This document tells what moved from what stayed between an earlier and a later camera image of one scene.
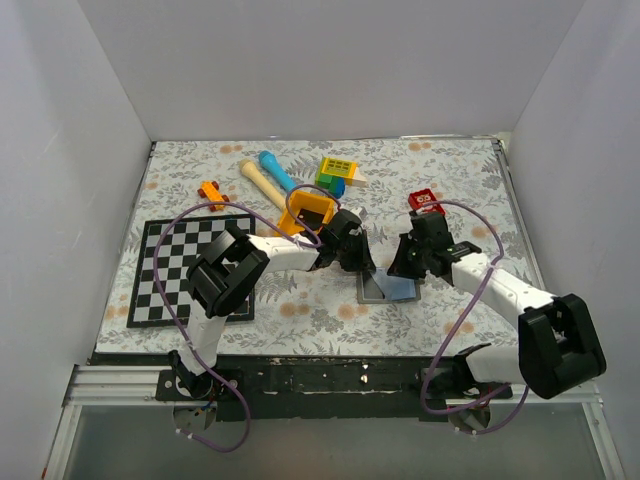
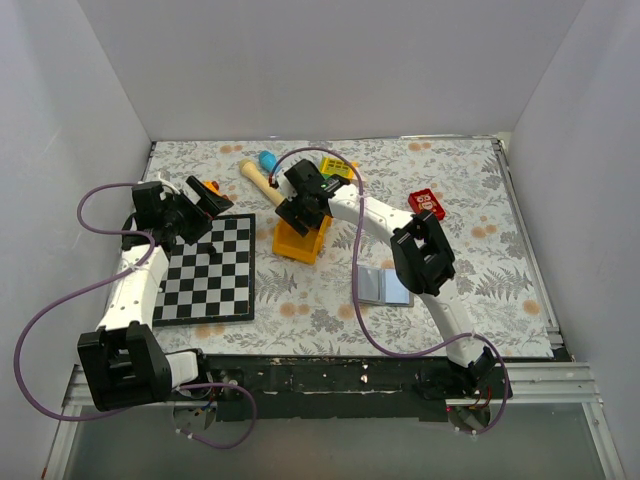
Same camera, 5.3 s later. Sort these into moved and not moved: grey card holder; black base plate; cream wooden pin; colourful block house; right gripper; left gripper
Moved: left gripper; right gripper
Not moved: black base plate; grey card holder; colourful block house; cream wooden pin
